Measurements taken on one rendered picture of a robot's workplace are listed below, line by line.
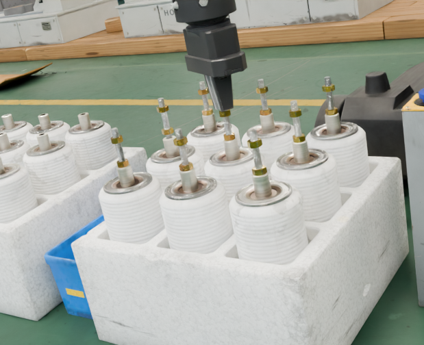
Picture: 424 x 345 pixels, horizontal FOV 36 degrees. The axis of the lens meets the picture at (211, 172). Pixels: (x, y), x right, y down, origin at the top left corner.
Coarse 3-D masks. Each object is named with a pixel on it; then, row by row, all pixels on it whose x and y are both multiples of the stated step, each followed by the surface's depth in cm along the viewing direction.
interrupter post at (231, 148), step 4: (224, 140) 99; (232, 140) 98; (236, 140) 99; (224, 144) 99; (228, 144) 99; (232, 144) 99; (236, 144) 99; (228, 148) 99; (232, 148) 99; (236, 148) 99; (228, 152) 99; (232, 152) 99; (236, 152) 99; (228, 156) 99; (232, 156) 99; (236, 156) 99
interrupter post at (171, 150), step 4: (172, 136) 106; (164, 140) 105; (168, 140) 105; (172, 140) 105; (164, 144) 106; (168, 144) 105; (172, 144) 105; (168, 148) 106; (172, 148) 106; (176, 148) 106; (168, 152) 106; (172, 152) 106; (176, 152) 106; (168, 156) 106; (172, 156) 106
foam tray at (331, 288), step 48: (384, 192) 101; (96, 240) 98; (336, 240) 86; (384, 240) 102; (96, 288) 100; (144, 288) 94; (192, 288) 88; (240, 288) 83; (288, 288) 79; (336, 288) 87; (384, 288) 103; (144, 336) 98; (192, 336) 92; (240, 336) 87; (288, 336) 82; (336, 336) 88
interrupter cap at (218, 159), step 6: (222, 150) 103; (240, 150) 102; (246, 150) 101; (216, 156) 101; (222, 156) 101; (240, 156) 100; (246, 156) 99; (252, 156) 98; (210, 162) 99; (216, 162) 99; (222, 162) 98; (228, 162) 98; (234, 162) 97; (240, 162) 97
